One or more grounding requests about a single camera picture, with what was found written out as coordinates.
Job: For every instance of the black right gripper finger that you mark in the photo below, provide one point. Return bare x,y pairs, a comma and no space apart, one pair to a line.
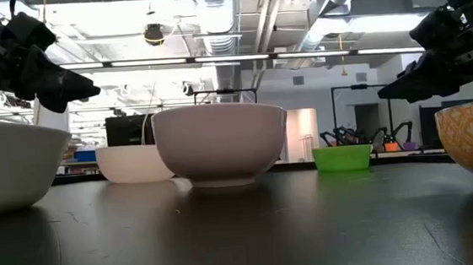
427,88
434,68

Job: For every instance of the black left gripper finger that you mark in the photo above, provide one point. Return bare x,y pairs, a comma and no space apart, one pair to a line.
54,106
59,85

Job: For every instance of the dark cabinet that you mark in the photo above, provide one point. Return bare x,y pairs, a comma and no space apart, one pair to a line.
428,128

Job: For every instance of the blue storage bin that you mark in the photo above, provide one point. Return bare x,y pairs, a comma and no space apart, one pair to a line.
85,156

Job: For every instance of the small purple bowl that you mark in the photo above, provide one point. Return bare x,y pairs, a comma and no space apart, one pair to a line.
409,146

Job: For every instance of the small orange bowl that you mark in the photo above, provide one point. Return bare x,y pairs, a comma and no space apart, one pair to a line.
391,147

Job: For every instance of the large white bowl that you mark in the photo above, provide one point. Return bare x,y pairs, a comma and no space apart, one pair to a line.
6,163

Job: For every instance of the black background robot arms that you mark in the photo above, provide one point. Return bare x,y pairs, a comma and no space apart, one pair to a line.
346,134

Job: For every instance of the small white bowl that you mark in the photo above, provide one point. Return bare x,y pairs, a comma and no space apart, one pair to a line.
129,164

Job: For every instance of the green plastic bowl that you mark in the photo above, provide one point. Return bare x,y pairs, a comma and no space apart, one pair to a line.
342,158

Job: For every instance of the white door panel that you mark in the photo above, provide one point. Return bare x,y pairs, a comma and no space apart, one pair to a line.
302,133

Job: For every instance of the pink ceramic bowl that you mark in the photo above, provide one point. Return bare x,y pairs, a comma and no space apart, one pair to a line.
220,144

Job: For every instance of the long ceiling light strip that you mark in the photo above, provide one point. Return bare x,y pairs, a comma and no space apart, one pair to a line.
235,57

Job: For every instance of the black metal rig frame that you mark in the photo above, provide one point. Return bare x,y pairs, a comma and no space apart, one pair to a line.
360,86

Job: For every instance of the black ceiling dome camera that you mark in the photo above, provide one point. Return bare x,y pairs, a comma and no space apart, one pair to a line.
154,34

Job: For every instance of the silver round ventilation duct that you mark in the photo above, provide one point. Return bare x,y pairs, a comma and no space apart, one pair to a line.
332,2
217,24

